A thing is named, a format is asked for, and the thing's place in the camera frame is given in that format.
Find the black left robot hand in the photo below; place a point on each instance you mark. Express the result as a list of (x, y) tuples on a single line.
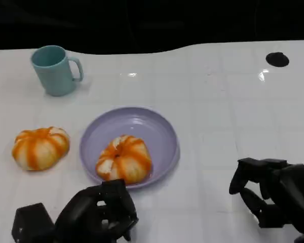
[(81, 217)]

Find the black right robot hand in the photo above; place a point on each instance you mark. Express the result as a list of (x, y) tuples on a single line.
[(291, 192)]

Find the orange and white bread roll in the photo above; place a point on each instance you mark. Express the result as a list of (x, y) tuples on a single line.
[(125, 159), (40, 149)]

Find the lilac plate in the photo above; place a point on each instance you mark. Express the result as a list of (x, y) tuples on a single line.
[(147, 126)]

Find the black round table grommet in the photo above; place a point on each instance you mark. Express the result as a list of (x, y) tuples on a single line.
[(277, 59)]

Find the pale green mug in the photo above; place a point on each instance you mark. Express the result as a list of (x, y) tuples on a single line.
[(57, 76)]

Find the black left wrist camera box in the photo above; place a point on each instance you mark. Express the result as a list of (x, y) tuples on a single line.
[(31, 222)]

